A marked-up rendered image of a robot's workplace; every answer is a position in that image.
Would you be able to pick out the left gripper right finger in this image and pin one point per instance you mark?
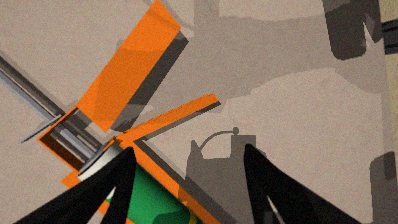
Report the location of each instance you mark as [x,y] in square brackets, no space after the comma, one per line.
[295,203]

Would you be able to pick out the green and white sealant cartridge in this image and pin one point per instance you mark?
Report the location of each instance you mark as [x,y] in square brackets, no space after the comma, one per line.
[150,202]

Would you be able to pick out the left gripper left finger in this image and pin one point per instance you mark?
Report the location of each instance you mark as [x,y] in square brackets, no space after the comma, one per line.
[78,204]

